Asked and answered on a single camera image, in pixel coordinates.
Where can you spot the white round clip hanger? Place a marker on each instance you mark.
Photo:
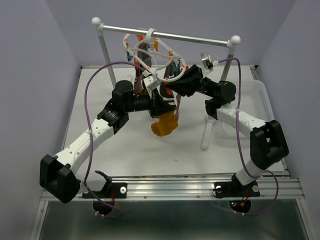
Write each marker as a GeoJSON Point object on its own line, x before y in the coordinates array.
{"type": "Point", "coordinates": [149, 40]}

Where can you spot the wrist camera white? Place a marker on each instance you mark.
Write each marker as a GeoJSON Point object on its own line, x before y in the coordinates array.
{"type": "Point", "coordinates": [151, 82]}
{"type": "Point", "coordinates": [208, 64]}

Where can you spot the teal clothespin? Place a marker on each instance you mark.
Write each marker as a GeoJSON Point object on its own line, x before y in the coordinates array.
{"type": "Point", "coordinates": [177, 67]}

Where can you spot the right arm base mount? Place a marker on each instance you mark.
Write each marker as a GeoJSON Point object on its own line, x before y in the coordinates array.
{"type": "Point", "coordinates": [229, 189]}

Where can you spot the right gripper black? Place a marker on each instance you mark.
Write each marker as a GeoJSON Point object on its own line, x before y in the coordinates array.
{"type": "Point", "coordinates": [189, 83]}

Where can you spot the grey sock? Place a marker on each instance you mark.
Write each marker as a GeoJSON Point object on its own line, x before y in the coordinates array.
{"type": "Point", "coordinates": [144, 56]}
{"type": "Point", "coordinates": [169, 72]}

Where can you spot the white plastic basket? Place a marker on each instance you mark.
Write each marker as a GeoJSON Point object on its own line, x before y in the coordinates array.
{"type": "Point", "coordinates": [254, 110]}

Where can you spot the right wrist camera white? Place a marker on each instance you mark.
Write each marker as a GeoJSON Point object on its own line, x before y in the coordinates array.
{"type": "Point", "coordinates": [208, 64]}

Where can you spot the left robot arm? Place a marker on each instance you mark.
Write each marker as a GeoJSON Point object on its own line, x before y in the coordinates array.
{"type": "Point", "coordinates": [58, 173]}

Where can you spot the beige striped sock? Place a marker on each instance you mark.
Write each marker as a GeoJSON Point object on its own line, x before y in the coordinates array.
{"type": "Point", "coordinates": [178, 102]}

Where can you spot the aluminium rail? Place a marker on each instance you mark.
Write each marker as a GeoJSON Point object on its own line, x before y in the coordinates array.
{"type": "Point", "coordinates": [200, 188]}

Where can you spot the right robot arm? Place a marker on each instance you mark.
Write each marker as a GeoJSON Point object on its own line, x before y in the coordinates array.
{"type": "Point", "coordinates": [267, 140]}

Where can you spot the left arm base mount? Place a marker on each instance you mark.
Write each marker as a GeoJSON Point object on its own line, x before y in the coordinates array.
{"type": "Point", "coordinates": [104, 187]}

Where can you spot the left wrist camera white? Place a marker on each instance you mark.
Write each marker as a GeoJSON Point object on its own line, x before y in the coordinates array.
{"type": "Point", "coordinates": [151, 82]}

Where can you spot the white clothes rack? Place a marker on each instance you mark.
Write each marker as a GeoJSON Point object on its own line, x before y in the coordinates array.
{"type": "Point", "coordinates": [230, 44]}

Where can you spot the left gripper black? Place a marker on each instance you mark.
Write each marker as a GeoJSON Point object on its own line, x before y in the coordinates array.
{"type": "Point", "coordinates": [157, 105]}

